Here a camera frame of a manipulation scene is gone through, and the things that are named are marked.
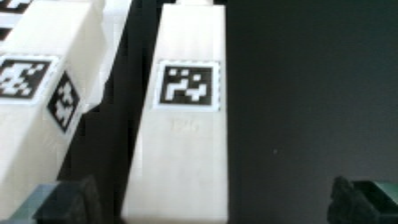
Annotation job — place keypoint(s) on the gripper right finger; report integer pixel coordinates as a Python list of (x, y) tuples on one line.
[(363, 202)]

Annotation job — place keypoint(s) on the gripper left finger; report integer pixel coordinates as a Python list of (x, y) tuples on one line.
[(63, 203)]

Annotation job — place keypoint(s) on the fiducial marker sheet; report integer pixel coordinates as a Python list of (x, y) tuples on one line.
[(13, 8)]

